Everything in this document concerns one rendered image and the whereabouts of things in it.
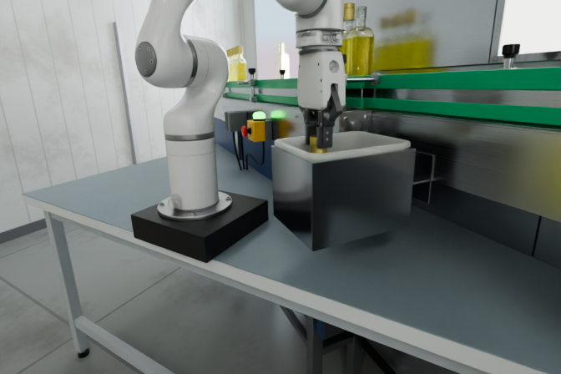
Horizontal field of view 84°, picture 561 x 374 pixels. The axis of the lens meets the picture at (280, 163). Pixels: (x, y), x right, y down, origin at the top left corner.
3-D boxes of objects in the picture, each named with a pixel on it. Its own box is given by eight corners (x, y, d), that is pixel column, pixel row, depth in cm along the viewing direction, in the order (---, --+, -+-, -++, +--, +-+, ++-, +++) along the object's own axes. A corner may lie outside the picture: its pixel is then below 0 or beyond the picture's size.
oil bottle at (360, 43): (371, 106, 89) (376, 25, 84) (356, 108, 87) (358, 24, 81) (360, 105, 94) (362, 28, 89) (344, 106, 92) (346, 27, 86)
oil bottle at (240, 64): (248, 95, 187) (245, 45, 179) (239, 96, 184) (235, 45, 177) (245, 95, 192) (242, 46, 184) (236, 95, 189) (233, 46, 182)
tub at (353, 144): (414, 186, 60) (417, 141, 58) (311, 208, 51) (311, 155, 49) (356, 165, 75) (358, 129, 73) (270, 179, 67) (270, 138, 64)
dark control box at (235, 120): (248, 131, 136) (247, 112, 134) (229, 133, 133) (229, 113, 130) (242, 128, 143) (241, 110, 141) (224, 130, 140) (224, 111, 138)
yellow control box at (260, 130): (272, 141, 111) (272, 120, 109) (252, 144, 108) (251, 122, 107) (265, 138, 117) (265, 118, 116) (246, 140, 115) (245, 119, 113)
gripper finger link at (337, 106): (348, 97, 52) (337, 123, 55) (326, 73, 56) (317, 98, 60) (342, 97, 51) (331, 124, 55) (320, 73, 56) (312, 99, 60)
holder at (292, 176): (429, 219, 64) (437, 145, 60) (312, 251, 54) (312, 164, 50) (373, 194, 79) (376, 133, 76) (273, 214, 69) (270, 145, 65)
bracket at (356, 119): (372, 138, 77) (374, 109, 75) (340, 142, 73) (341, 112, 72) (363, 136, 80) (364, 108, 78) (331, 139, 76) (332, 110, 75)
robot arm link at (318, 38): (354, 29, 53) (354, 48, 54) (325, 37, 61) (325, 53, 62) (311, 27, 50) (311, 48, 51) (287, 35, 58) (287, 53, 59)
